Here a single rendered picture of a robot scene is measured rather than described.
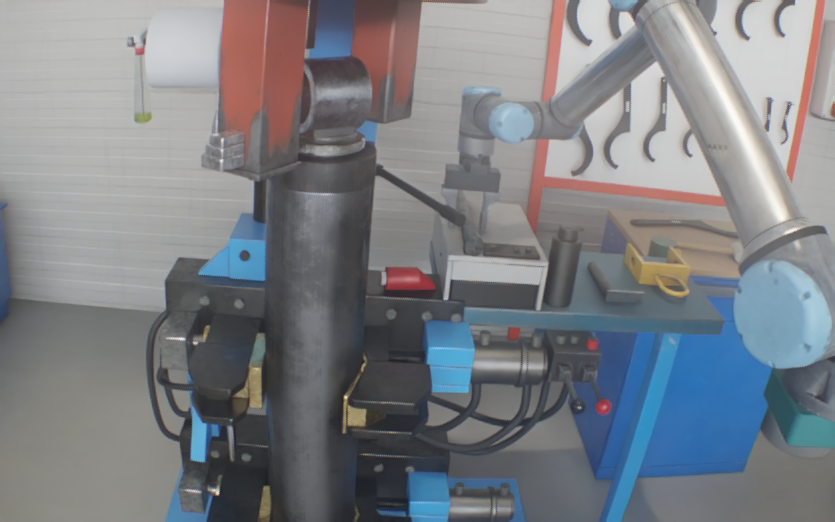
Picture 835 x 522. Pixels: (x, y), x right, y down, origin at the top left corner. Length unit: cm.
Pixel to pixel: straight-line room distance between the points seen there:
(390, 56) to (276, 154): 37
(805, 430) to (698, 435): 191
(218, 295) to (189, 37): 85
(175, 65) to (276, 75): 109
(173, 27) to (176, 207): 160
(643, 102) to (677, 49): 248
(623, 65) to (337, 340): 80
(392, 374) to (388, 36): 71
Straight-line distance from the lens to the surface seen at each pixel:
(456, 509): 202
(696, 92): 113
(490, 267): 175
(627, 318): 189
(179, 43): 229
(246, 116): 125
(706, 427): 308
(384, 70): 153
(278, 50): 124
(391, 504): 203
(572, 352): 177
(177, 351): 175
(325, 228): 141
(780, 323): 99
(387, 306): 177
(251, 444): 203
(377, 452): 202
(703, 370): 290
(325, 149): 139
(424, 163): 355
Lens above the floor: 185
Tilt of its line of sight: 24 degrees down
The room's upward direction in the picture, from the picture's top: 6 degrees clockwise
